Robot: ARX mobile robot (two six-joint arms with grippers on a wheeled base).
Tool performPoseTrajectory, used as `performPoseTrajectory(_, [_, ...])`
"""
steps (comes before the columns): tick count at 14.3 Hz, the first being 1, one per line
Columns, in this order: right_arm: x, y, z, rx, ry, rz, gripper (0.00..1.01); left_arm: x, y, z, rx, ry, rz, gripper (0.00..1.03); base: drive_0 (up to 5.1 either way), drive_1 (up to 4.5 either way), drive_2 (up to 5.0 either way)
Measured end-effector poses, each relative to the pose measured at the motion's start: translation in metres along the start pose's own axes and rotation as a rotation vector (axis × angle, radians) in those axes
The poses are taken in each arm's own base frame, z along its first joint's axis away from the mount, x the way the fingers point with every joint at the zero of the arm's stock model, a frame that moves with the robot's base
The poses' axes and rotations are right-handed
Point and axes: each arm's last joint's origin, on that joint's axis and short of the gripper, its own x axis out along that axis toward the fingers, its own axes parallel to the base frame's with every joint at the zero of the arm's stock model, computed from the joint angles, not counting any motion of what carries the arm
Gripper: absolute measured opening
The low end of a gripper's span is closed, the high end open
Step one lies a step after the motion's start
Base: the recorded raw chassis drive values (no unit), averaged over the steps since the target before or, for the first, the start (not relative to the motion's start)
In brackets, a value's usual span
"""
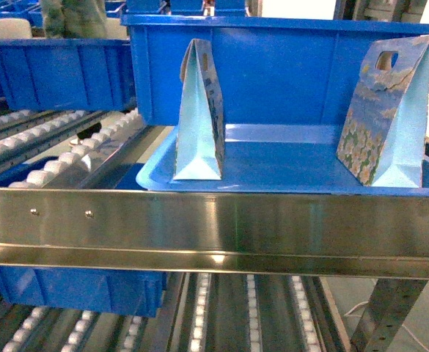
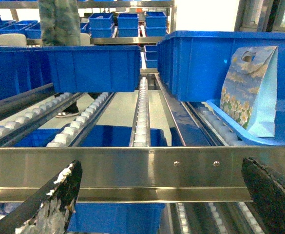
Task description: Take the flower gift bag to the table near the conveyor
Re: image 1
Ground blue bin upper left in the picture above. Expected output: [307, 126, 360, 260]
[0, 39, 136, 111]

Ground blue plastic tray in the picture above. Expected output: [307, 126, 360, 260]
[136, 124, 429, 197]

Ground steel shelf front rail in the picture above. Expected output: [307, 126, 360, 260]
[0, 188, 429, 279]

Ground flower gift bag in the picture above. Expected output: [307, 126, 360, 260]
[173, 38, 225, 180]
[336, 34, 429, 188]

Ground white roller track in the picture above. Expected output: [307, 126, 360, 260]
[8, 109, 144, 189]

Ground large blue bin behind tray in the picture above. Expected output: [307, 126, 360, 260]
[121, 13, 429, 125]

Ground blue bin lower shelf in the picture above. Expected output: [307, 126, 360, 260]
[0, 265, 167, 317]

